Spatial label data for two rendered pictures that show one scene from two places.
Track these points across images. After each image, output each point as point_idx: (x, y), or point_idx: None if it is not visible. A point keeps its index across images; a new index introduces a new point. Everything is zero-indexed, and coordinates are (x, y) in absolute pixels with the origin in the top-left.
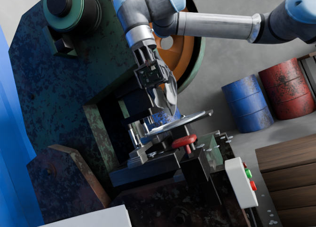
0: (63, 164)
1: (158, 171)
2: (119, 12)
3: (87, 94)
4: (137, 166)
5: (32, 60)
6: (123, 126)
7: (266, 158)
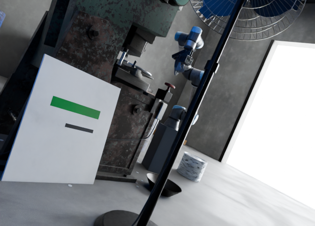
0: (108, 41)
1: (139, 86)
2: (197, 33)
3: (140, 21)
4: (134, 77)
5: None
6: None
7: None
